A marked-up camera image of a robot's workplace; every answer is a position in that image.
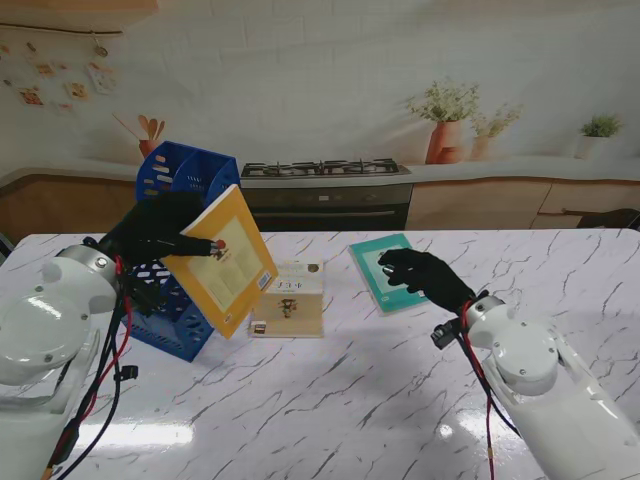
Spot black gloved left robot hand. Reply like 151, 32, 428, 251
97, 191, 227, 276

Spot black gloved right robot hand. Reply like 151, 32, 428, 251
377, 248, 479, 314

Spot teal book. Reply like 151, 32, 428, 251
348, 232, 444, 317

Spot yellow book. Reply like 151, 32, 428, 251
162, 183, 280, 340

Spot blue perforated plastic file rack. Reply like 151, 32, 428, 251
122, 139, 241, 364

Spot beige and white book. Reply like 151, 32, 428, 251
248, 258, 326, 340

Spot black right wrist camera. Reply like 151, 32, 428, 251
430, 322, 459, 351

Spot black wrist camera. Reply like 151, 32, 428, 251
127, 277, 169, 316
430, 322, 459, 351

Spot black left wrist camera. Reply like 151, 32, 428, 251
127, 277, 169, 316

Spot right arm red black cables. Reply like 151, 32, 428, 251
457, 299, 524, 480

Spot arm red black cables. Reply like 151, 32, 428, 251
457, 299, 524, 480
42, 254, 141, 480

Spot left arm red black cables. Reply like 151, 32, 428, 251
42, 254, 141, 480

